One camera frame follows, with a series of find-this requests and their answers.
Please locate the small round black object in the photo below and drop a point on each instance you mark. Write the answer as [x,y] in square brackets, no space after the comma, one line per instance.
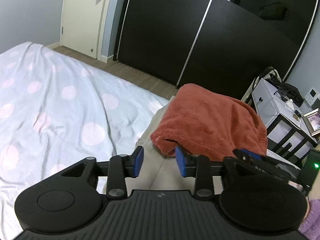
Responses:
[298,114]

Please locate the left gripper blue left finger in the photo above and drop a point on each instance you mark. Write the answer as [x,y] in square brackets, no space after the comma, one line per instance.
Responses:
[120,167]

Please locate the white black side table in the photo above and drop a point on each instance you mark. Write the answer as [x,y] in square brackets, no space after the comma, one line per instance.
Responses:
[287,134]

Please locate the black clothing pile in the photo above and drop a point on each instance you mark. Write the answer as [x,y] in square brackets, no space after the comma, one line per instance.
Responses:
[271,75]

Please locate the polka dot bed sheet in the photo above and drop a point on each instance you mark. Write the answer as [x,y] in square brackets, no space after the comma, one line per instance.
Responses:
[55,111]

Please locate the beige storage bag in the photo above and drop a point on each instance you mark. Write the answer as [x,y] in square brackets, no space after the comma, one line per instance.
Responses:
[158,172]

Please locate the silver picture frame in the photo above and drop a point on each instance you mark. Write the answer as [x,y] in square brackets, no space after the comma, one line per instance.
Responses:
[312,121]

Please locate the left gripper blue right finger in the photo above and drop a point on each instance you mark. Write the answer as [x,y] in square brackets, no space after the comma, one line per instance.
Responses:
[198,167]

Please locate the white crumpled tissue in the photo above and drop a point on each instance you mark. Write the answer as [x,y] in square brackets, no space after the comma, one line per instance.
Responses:
[290,104]

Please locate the rust red fleece garment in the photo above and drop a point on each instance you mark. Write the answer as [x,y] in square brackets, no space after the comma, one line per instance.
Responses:
[209,124]

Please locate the purple knit sleeve forearm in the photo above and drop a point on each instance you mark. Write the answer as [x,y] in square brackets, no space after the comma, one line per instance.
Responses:
[310,226]

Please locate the black sliding wardrobe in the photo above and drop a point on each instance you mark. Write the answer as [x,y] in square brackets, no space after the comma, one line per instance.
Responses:
[221,45]

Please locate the cream room door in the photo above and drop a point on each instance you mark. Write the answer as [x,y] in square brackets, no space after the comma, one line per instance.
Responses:
[80,25]

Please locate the white wall intercom panel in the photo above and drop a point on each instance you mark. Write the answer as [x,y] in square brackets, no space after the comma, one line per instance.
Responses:
[311,96]

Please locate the person right hand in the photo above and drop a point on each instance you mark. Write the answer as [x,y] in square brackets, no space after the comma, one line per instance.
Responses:
[300,188]

